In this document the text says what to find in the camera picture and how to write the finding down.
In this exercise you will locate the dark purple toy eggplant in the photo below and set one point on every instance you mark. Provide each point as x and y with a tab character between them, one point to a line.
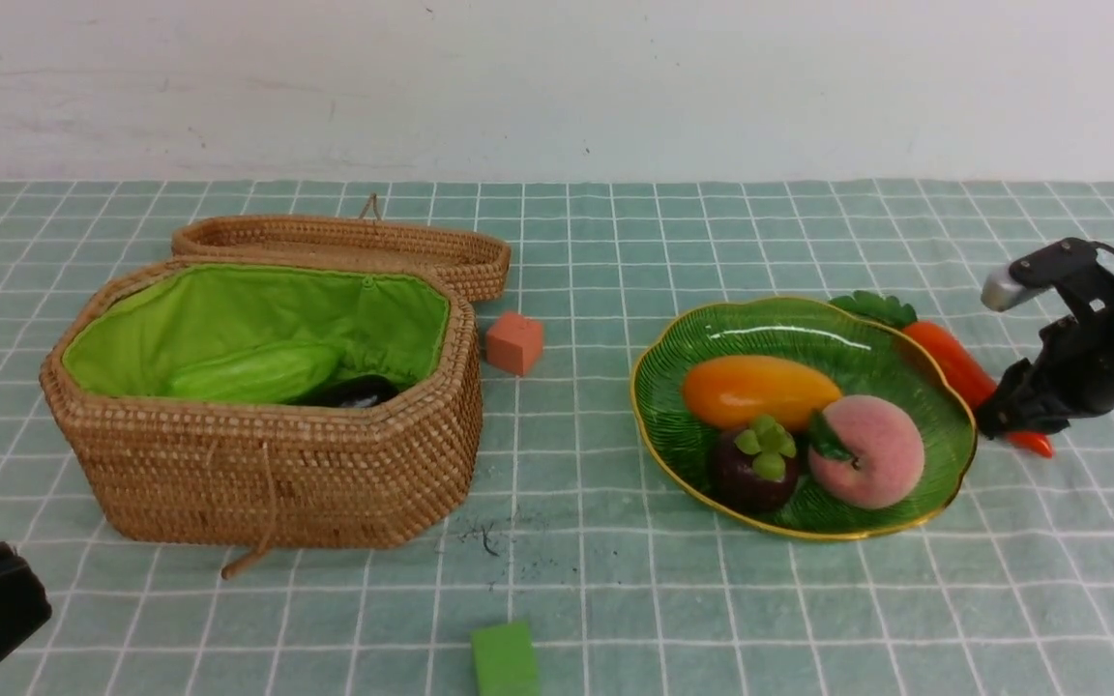
368	390

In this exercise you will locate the pink toy peach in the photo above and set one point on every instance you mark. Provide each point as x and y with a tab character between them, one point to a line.
864	451

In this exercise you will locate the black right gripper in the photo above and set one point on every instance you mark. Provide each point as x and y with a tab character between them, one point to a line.
1072	378

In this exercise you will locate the orange toy carrot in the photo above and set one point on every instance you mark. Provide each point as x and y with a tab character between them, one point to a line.
961	370

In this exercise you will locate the teal checked tablecloth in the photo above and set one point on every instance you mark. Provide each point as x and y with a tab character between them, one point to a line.
629	586

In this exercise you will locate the yellow orange toy mango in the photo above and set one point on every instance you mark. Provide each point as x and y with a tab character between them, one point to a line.
730	391

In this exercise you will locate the green foam block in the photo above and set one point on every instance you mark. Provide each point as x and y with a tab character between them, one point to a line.
505	660

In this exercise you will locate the green toy cucumber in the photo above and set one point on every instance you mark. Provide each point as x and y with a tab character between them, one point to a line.
266	374

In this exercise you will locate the woven basket lid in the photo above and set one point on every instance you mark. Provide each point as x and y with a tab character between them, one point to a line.
474	264

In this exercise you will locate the green glass leaf plate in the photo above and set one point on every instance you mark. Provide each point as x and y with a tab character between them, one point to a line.
859	355

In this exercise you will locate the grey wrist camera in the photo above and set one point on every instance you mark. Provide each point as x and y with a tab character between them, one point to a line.
1001	292

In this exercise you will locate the dark purple toy mangosteen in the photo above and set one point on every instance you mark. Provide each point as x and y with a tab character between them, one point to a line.
755	469

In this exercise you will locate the orange foam cube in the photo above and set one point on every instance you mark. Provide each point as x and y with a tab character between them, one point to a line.
514	343

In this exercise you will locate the woven wicker basket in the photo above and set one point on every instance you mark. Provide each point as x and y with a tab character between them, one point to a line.
270	476

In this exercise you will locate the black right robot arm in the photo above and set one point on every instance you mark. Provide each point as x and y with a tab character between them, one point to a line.
1073	376

